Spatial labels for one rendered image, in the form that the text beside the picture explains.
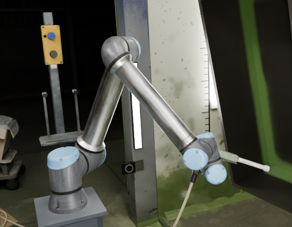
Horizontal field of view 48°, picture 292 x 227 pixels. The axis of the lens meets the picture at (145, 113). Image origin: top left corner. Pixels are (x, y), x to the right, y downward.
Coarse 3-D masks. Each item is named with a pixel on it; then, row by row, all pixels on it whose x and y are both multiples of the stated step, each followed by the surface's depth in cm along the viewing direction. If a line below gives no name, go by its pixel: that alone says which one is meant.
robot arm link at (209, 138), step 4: (196, 136) 141; (200, 136) 138; (204, 136) 137; (208, 136) 138; (212, 136) 139; (200, 140) 136; (204, 140) 136; (208, 140) 137; (212, 140) 139; (212, 144) 137; (212, 148) 135; (216, 148) 140; (216, 152) 139; (212, 156) 138; (216, 156) 139; (212, 160) 138; (216, 160) 139
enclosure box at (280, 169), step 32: (224, 0) 189; (256, 0) 190; (288, 0) 133; (224, 32) 193; (256, 32) 198; (288, 32) 179; (224, 64) 196; (256, 64) 207; (288, 64) 186; (224, 96) 200; (256, 96) 213; (288, 96) 194; (224, 128) 201; (256, 128) 217; (288, 128) 202; (256, 160) 222; (288, 160) 211; (256, 192) 200; (288, 192) 192
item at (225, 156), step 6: (222, 150) 172; (222, 156) 171; (228, 156) 171; (234, 156) 171; (234, 162) 172; (240, 162) 173; (246, 162) 173; (252, 162) 173; (264, 168) 173; (192, 174) 173; (192, 180) 173
